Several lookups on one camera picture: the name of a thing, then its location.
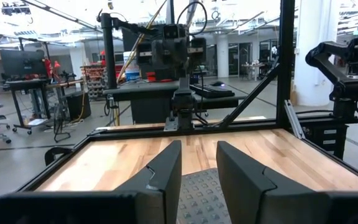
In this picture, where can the black monitor on stand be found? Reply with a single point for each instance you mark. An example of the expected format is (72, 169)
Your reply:
(23, 63)

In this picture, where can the black computer mouse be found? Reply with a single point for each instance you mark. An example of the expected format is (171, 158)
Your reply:
(218, 83)

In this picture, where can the black control box white labels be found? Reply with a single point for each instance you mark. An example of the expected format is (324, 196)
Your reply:
(328, 137)

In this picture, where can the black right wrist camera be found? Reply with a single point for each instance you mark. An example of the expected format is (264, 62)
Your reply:
(171, 31)

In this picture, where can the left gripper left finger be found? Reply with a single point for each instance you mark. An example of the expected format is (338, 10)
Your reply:
(166, 174)

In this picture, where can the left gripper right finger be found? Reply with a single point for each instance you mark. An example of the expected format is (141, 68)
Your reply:
(244, 180)

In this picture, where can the silver aluminium extrusion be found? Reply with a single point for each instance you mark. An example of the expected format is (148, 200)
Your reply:
(294, 119)

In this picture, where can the backlit keyboard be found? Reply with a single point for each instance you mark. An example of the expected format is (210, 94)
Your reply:
(211, 91)

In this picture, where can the white bucket blue label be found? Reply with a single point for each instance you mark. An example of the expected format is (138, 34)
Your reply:
(131, 67)

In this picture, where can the black rolling desk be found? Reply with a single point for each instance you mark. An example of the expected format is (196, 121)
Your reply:
(36, 85)

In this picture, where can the grey side table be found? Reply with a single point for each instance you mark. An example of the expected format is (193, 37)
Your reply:
(145, 96)

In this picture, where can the small black frame clamp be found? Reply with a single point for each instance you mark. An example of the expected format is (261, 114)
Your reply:
(56, 152)

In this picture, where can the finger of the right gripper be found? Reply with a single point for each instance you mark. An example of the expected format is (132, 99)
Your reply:
(159, 53)
(181, 53)

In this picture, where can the black pole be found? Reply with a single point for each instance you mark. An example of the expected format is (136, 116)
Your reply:
(108, 53)

